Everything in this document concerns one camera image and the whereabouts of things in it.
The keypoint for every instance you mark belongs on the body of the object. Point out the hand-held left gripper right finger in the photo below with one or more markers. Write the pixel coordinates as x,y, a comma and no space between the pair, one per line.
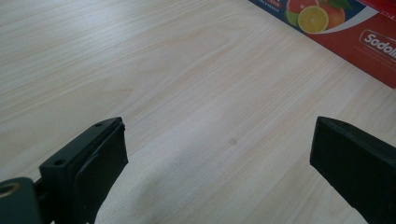
358,168

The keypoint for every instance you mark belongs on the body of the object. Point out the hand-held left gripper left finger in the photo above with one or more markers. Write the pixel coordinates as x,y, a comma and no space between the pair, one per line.
84,165

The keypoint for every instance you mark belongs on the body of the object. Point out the red box with fruit print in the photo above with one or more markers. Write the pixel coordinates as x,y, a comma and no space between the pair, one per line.
358,34

